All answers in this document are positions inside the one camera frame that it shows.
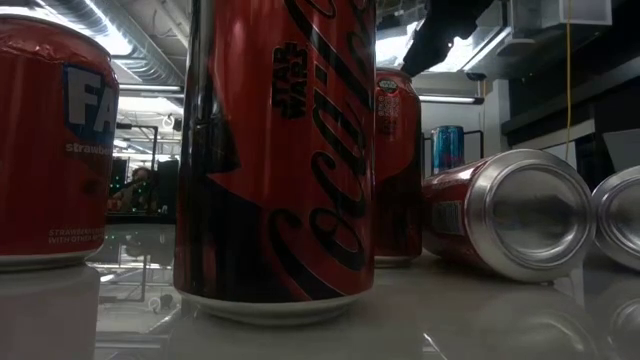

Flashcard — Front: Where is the black computer equipment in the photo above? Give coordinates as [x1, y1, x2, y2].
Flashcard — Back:
[155, 158, 180, 217]

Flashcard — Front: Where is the wooden tray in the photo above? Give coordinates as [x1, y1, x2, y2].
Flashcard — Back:
[421, 128, 485, 160]

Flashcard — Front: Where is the blue slim energy drink can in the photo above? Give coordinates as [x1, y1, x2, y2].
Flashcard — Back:
[430, 124, 466, 176]

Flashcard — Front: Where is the person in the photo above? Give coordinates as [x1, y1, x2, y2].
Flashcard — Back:
[107, 166, 161, 214]

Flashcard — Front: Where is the hanging yellow cable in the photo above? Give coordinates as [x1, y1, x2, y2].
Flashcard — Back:
[564, 0, 572, 164]

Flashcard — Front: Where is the red Fanta strawberry can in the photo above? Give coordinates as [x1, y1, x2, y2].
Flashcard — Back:
[421, 148, 598, 284]
[0, 13, 120, 274]

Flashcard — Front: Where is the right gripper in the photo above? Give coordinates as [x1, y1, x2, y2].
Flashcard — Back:
[401, 0, 497, 77]

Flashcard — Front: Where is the red black Coca-Cola can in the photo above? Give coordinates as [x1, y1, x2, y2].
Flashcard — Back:
[591, 166, 640, 274]
[172, 0, 377, 326]

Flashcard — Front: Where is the white ceiling unit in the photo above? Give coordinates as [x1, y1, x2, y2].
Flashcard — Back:
[509, 0, 614, 29]

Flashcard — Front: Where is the fluorescent tube light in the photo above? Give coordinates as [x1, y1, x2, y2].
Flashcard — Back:
[419, 94, 485, 105]

